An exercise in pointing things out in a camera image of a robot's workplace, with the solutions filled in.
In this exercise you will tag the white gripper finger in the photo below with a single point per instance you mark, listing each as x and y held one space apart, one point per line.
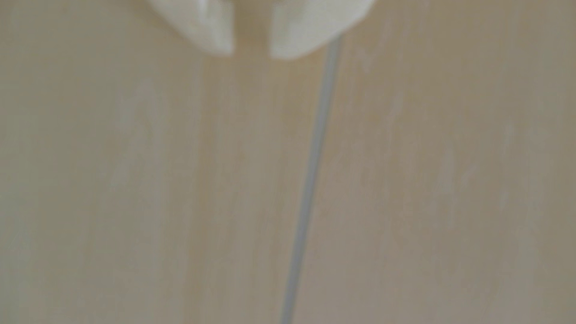
310 24
207 24

